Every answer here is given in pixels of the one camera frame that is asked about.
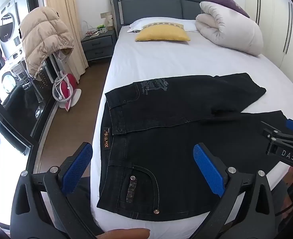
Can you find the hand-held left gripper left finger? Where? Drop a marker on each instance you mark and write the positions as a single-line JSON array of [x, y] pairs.
[[76, 169]]

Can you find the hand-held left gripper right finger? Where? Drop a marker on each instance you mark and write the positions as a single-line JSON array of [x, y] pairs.
[[208, 169]]

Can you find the black denim pants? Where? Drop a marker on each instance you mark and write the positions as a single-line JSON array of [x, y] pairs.
[[161, 142]]

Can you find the person's left hand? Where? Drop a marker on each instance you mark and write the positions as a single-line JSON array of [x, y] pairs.
[[126, 234]]

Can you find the red garment steamer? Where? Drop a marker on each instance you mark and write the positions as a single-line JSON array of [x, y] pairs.
[[65, 89]]

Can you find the black framed glass door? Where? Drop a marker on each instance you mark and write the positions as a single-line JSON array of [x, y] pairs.
[[19, 109]]

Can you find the black perforated chair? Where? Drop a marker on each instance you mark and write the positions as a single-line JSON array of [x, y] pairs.
[[45, 82]]

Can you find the white wardrobe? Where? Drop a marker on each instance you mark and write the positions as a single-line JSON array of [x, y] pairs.
[[280, 29]]

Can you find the bed with white sheet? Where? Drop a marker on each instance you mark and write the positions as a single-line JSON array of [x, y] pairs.
[[161, 62]]

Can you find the rolled white duvet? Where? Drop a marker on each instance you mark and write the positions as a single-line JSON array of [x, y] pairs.
[[226, 27]]

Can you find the grey nightstand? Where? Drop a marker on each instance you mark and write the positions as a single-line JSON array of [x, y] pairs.
[[99, 46]]

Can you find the beige puffer jacket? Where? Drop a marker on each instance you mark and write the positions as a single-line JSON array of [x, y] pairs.
[[44, 37]]

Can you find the purple pillow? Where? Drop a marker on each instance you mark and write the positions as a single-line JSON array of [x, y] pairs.
[[226, 2]]

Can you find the yellow pillow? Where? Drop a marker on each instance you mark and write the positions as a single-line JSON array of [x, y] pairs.
[[162, 33]]

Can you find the beige box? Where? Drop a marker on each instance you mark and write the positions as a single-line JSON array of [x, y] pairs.
[[109, 21]]

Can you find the white pillow with patterned band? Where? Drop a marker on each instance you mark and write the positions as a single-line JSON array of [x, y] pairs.
[[161, 25]]

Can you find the white washing machine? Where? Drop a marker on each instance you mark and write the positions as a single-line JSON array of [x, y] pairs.
[[8, 29]]

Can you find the cream curtain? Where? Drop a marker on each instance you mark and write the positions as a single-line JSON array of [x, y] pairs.
[[66, 7]]

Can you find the grey upholstered headboard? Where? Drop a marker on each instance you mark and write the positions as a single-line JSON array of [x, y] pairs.
[[149, 3]]

